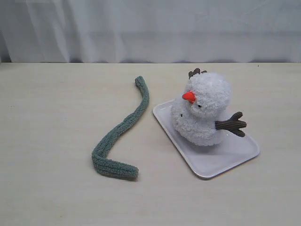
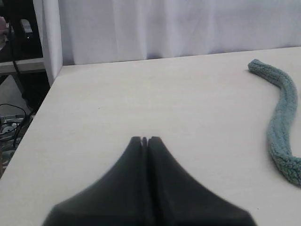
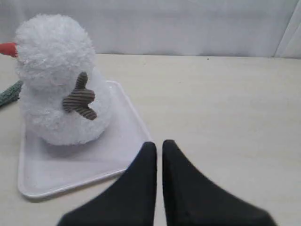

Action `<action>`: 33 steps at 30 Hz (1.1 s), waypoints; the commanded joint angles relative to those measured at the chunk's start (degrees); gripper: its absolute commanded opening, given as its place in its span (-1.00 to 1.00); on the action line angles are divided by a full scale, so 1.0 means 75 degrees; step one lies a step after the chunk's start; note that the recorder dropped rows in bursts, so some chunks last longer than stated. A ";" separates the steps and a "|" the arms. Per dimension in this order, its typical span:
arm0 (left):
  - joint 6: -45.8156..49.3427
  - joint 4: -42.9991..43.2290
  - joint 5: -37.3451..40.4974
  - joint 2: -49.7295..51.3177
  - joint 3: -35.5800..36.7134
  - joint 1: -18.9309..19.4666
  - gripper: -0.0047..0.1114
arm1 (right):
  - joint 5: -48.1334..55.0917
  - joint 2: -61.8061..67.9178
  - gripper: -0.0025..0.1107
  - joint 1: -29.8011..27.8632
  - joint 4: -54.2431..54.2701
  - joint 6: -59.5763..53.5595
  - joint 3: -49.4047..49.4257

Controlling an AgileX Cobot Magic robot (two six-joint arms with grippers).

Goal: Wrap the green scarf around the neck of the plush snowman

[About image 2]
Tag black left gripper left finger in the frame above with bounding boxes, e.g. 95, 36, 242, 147
43, 137, 151, 226

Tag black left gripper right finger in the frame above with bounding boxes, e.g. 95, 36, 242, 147
147, 137, 256, 226

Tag green fluffy scarf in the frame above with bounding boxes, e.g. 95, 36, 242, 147
248, 59, 301, 187

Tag side shelf with equipment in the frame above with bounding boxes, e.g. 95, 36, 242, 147
0, 0, 50, 107

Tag white backdrop curtain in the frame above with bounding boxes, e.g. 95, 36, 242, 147
33, 0, 301, 83

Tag black cables on floor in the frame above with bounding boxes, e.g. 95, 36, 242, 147
0, 103, 36, 149

